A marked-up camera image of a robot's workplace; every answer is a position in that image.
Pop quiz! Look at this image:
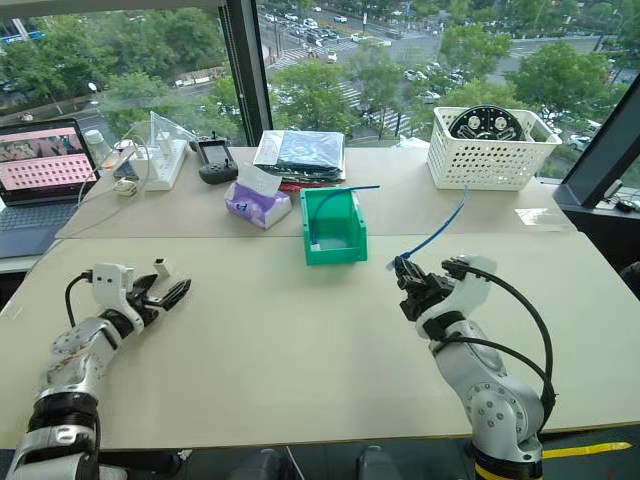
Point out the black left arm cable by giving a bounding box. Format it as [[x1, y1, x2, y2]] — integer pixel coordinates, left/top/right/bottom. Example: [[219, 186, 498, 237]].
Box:
[[64, 269, 96, 329]]

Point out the black remote controller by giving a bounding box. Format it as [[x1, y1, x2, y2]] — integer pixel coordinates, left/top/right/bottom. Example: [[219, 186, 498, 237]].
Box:
[[193, 130, 241, 186]]

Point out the blue cable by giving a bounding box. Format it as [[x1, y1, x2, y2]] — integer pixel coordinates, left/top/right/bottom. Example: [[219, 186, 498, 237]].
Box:
[[309, 183, 381, 251], [384, 184, 471, 274]]

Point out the white charging cable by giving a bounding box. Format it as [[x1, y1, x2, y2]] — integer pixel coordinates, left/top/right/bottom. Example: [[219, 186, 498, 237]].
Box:
[[74, 119, 166, 207]]

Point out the clear plastic bottle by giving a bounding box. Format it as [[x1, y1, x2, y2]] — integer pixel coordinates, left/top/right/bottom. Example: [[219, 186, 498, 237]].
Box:
[[83, 129, 122, 174]]

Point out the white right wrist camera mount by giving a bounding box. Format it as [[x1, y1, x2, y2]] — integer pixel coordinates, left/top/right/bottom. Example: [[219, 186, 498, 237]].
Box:
[[414, 254, 499, 337]]

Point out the green plastic bin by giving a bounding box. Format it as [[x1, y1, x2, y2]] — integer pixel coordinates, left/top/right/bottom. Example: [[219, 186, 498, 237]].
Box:
[[299, 186, 371, 267]]

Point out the white perforated plastic basket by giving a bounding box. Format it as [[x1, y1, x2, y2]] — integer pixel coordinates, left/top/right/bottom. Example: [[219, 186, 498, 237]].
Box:
[[426, 105, 564, 192]]

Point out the clear plastic bag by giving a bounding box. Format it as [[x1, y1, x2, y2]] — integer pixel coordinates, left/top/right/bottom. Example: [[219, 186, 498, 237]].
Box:
[[149, 110, 197, 147]]

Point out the small white device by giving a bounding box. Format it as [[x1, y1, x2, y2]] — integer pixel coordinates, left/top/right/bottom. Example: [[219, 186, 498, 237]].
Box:
[[111, 176, 139, 199]]

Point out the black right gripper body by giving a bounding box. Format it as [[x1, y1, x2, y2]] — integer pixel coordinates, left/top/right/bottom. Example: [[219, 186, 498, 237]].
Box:
[[399, 269, 459, 322]]

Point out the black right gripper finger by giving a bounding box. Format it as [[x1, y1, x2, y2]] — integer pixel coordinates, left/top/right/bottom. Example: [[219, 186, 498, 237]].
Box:
[[402, 255, 430, 284], [392, 256, 419, 292]]

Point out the red flat item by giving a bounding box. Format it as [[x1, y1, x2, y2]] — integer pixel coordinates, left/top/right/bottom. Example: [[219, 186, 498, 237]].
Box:
[[277, 180, 333, 193]]

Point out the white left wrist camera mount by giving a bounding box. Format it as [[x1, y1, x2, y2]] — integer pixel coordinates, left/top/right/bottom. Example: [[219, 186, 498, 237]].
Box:
[[90, 262, 147, 327]]

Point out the dark window frame pillar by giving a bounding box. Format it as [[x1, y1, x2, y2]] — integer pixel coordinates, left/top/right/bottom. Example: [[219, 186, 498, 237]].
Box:
[[217, 0, 274, 148]]

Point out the black round circuit board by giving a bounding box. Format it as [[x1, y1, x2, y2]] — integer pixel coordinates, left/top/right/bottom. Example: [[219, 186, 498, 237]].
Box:
[[446, 104, 527, 145]]

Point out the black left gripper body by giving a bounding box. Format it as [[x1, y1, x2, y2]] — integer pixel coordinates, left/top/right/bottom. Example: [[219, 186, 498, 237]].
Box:
[[124, 288, 165, 323]]

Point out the purple tissue pack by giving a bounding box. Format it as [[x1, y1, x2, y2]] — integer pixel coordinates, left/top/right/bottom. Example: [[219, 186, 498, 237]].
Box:
[[223, 161, 293, 231]]

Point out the dark bagged package stack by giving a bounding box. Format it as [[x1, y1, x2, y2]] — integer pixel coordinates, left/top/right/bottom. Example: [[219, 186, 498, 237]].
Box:
[[252, 129, 348, 184]]

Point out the dark slanted window frame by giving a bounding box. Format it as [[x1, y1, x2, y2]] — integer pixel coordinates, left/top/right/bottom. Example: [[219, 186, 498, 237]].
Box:
[[559, 69, 640, 209]]

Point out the white power strip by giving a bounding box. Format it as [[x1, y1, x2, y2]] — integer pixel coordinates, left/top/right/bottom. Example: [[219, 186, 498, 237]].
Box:
[[141, 138, 189, 193]]

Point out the open laptop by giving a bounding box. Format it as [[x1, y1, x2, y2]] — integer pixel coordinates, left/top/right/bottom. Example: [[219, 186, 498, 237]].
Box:
[[0, 117, 103, 260]]

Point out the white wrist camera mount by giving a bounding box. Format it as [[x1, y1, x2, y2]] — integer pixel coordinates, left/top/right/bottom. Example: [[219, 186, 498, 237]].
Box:
[[414, 254, 499, 337], [90, 262, 147, 327]]

